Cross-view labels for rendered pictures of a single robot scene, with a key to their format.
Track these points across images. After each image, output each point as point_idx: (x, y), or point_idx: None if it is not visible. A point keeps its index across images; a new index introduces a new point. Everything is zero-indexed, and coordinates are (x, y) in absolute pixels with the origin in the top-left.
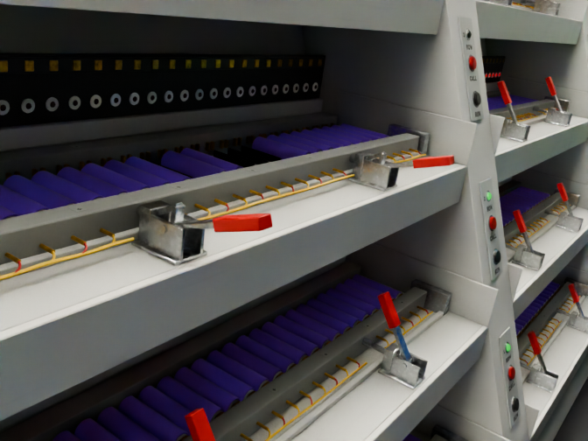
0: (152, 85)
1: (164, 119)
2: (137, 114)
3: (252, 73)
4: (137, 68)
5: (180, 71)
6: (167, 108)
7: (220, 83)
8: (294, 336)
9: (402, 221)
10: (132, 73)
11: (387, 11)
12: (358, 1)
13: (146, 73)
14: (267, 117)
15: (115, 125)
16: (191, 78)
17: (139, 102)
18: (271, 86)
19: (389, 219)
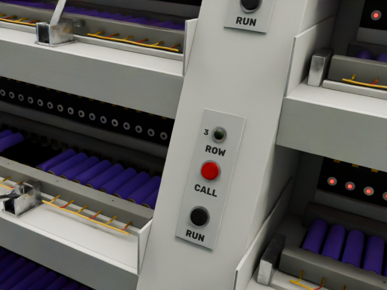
0: (40, 95)
1: (44, 117)
2: (34, 109)
3: (113, 110)
4: (27, 84)
5: (56, 92)
6: (50, 111)
7: (87, 109)
8: (23, 281)
9: (23, 250)
10: (28, 86)
11: (75, 78)
12: (33, 64)
13: (35, 88)
14: (127, 147)
15: (18, 110)
16: (64, 99)
17: (34, 103)
18: (135, 125)
19: (3, 235)
